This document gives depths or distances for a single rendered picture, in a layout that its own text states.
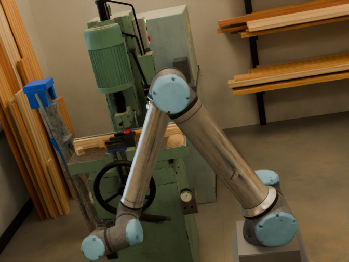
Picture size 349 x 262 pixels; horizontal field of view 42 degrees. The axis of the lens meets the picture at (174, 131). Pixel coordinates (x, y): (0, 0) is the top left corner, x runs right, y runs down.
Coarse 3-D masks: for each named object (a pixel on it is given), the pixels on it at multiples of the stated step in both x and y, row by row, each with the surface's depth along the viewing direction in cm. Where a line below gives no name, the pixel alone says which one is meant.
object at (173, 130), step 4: (168, 128) 232; (172, 128) 232; (176, 128) 231; (168, 132) 232; (172, 132) 232; (176, 132) 232; (180, 132) 232; (164, 136) 233; (100, 140) 235; (100, 144) 236
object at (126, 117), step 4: (128, 108) 234; (116, 112) 231; (124, 112) 229; (128, 112) 229; (116, 116) 226; (120, 116) 226; (124, 116) 226; (128, 116) 227; (132, 116) 238; (116, 120) 227; (120, 120) 226; (124, 120) 226; (128, 120) 226; (116, 124) 227; (124, 124) 227; (128, 124) 227
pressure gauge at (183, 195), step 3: (183, 189) 222; (186, 189) 221; (189, 189) 222; (180, 192) 222; (183, 192) 220; (186, 192) 220; (189, 192) 220; (180, 195) 221; (183, 195) 221; (186, 195) 221; (189, 195) 221; (192, 195) 221; (180, 198) 221; (183, 198) 221; (186, 198) 221; (189, 198) 221; (183, 201) 222; (186, 201) 222; (189, 201) 225
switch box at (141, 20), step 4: (140, 16) 248; (132, 20) 240; (140, 20) 240; (140, 24) 240; (144, 24) 242; (136, 28) 241; (140, 28) 241; (144, 28) 241; (136, 32) 242; (140, 32) 242; (144, 32) 242; (144, 36) 243; (136, 40) 244; (144, 40) 243; (148, 40) 246; (140, 44) 244; (144, 44) 244; (148, 44) 245
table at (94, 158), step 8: (168, 136) 233; (184, 136) 229; (184, 144) 220; (88, 152) 234; (96, 152) 232; (104, 152) 229; (160, 152) 220; (168, 152) 220; (176, 152) 219; (184, 152) 219; (72, 160) 228; (80, 160) 226; (88, 160) 224; (96, 160) 222; (104, 160) 222; (160, 160) 221; (72, 168) 224; (80, 168) 224; (88, 168) 224; (96, 168) 224; (112, 176) 215
